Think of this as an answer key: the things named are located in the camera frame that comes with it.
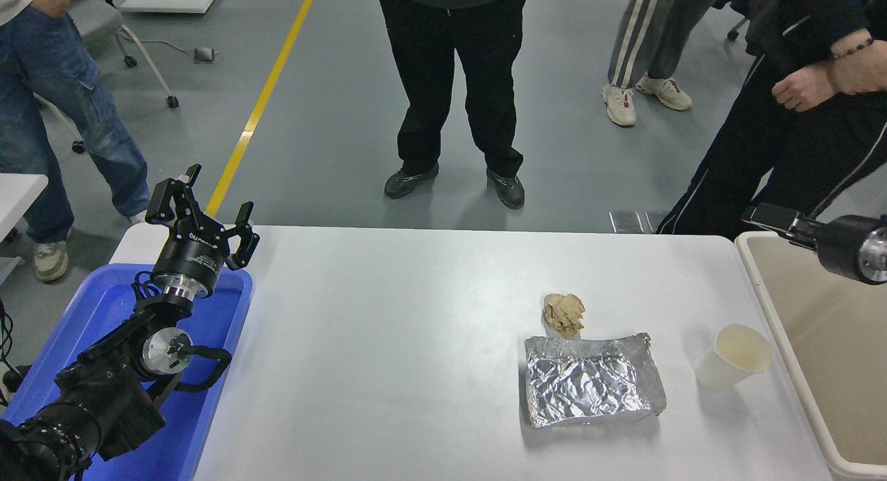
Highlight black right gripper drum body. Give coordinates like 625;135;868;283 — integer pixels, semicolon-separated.
816;215;879;283

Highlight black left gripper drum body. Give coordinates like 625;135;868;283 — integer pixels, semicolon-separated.
151;225;230;291

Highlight white paper cup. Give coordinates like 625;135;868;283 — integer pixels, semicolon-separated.
695;324;773;392

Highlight person's clenched hand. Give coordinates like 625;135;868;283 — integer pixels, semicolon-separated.
771;63;841;114

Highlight person's hand with bracelet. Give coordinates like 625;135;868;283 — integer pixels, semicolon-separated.
828;32;887;98

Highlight large pale beige bin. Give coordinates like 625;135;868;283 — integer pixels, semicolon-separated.
735;230;887;480

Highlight person in black tracksuit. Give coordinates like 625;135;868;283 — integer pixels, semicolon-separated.
656;0;887;238

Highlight blue plastic tray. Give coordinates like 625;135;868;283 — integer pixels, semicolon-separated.
0;262;254;481

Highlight white side table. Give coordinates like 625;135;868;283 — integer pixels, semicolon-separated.
0;174;49;282

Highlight person in blue jeans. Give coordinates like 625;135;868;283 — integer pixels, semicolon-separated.
0;0;152;283

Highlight grey wheeled office chair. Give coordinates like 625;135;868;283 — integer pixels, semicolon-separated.
35;0;179;155

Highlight person in grey striped trousers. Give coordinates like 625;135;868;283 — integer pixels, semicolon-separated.
601;0;735;127

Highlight crumpled tan paper ball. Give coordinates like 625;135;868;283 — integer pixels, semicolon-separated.
543;293;586;340

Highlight silver foil tray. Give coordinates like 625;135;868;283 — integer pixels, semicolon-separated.
524;333;667;429

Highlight person in plain black trousers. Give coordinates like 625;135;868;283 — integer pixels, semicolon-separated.
371;0;540;210

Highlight thin white floor cable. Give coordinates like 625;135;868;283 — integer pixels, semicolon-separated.
137;39;197;56

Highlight dark beaded bracelet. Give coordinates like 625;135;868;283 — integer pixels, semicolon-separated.
830;36;876;61

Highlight black loose cable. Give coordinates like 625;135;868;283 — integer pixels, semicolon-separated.
0;297;30;407

